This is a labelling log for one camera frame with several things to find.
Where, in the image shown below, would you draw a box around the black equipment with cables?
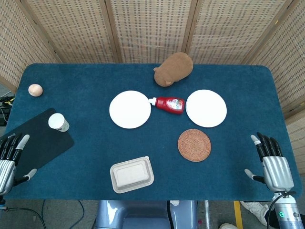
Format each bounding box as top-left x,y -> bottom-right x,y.
0,95 -> 15,127

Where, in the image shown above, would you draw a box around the round brown woven coaster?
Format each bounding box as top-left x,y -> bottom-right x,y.
177,128 -> 212,163

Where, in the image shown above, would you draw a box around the white plate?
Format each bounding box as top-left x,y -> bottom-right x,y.
185,89 -> 227,128
109,90 -> 152,129

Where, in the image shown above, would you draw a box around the black floor cable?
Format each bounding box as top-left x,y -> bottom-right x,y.
0,207 -> 47,229

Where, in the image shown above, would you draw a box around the white floral paper cup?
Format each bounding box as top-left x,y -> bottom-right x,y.
48,113 -> 70,132

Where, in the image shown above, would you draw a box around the metal table leg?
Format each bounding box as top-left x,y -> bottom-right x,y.
204,200 -> 212,229

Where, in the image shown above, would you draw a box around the beige egg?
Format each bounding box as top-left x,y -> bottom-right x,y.
28,83 -> 43,97

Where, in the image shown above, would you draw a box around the brown plush capybara toy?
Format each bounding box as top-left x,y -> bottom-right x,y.
153,52 -> 194,88

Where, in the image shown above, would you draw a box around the blue carpet table cloth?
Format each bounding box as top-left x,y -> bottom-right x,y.
3,63 -> 303,201

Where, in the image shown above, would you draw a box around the blue floor cable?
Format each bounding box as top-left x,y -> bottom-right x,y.
78,200 -> 86,229

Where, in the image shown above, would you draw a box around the red ketchup bottle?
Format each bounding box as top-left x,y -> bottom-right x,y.
148,96 -> 185,115

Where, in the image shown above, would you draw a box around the black rectangular mat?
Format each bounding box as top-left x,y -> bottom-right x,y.
0,107 -> 75,178

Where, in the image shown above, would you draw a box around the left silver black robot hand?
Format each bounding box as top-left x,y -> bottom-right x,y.
0,133 -> 38,196

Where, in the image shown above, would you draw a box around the blue grey robot torso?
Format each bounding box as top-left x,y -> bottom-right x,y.
94,200 -> 198,229

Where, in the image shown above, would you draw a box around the woven wooden folding screen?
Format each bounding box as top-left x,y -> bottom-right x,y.
0,0 -> 305,177

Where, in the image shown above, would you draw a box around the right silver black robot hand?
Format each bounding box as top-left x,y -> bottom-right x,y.
244,132 -> 295,193

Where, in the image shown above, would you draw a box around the beige pulp lunch box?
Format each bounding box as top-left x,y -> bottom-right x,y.
110,156 -> 155,194

